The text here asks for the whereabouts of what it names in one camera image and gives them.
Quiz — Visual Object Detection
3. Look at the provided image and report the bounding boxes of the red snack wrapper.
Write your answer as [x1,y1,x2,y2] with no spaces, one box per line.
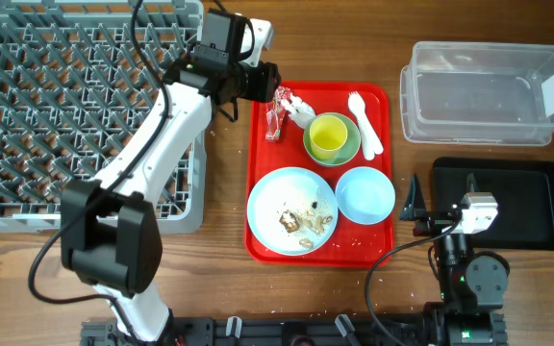
[265,86,292,142]

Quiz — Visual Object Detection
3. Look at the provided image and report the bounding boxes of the light blue bowl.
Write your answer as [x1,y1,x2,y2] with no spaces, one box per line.
[335,166,395,225]

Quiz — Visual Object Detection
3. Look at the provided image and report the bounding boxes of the white napkin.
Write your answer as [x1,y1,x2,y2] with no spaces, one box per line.
[281,95,316,129]

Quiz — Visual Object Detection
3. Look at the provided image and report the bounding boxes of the white plastic fork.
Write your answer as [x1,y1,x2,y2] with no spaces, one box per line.
[348,91,384,155]

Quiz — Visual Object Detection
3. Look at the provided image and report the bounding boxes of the yellow plastic cup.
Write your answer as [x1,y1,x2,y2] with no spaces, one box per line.
[310,114,348,160]

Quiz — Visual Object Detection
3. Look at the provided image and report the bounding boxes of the green bowl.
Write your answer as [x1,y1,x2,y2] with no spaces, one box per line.
[303,112,361,167]

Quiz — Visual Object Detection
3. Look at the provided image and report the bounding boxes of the light blue plate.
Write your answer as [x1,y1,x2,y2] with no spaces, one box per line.
[246,167,339,257]

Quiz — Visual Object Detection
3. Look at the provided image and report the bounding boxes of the white plastic spoon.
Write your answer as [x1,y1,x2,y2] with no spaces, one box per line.
[359,125,375,161]

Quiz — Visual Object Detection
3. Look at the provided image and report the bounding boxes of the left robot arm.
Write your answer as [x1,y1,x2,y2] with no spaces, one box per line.
[61,39,281,345]

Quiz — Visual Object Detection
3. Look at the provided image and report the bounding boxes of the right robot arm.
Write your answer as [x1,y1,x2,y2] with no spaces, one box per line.
[400,176,510,345]

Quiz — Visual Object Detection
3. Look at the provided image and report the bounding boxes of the grey plastic dishwasher rack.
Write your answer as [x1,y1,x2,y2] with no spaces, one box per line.
[0,0,204,233]

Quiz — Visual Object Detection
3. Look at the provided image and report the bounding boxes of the black plastic tray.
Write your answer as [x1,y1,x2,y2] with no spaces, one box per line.
[432,157,554,251]

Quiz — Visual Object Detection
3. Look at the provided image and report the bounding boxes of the clear plastic bin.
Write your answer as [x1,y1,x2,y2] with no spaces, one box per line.
[399,41,554,147]

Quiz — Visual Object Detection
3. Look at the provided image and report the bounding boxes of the red plastic tray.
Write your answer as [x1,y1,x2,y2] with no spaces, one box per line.
[244,80,396,268]

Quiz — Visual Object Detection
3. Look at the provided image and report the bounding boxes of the food scraps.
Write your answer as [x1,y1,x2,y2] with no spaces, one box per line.
[279,201,334,250]

